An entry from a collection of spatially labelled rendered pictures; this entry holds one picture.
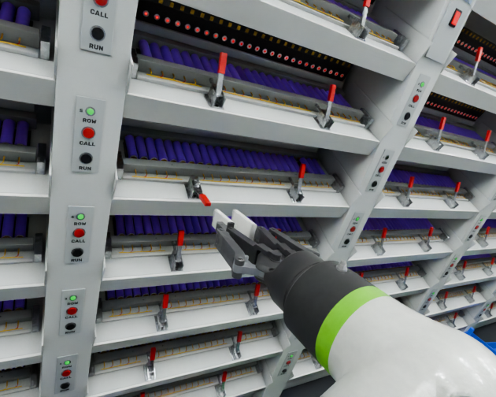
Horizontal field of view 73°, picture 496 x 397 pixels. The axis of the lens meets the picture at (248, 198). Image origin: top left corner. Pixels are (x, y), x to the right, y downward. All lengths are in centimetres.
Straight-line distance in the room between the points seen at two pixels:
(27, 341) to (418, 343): 77
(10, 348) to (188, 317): 38
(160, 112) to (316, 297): 41
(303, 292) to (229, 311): 67
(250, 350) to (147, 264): 54
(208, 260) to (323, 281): 52
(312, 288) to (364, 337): 7
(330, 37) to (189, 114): 31
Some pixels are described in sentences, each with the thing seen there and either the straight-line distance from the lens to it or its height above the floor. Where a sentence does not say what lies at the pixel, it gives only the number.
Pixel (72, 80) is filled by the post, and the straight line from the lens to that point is 57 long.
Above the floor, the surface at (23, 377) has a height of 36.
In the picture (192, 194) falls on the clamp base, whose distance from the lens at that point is 68.
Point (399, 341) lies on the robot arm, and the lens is 29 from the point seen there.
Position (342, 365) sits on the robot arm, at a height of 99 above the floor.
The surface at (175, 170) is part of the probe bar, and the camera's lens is 71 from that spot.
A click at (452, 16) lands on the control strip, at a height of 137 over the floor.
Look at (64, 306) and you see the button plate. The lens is 78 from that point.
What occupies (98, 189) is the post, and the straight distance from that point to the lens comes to 63.
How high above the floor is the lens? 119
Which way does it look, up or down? 24 degrees down
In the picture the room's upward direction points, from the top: 18 degrees clockwise
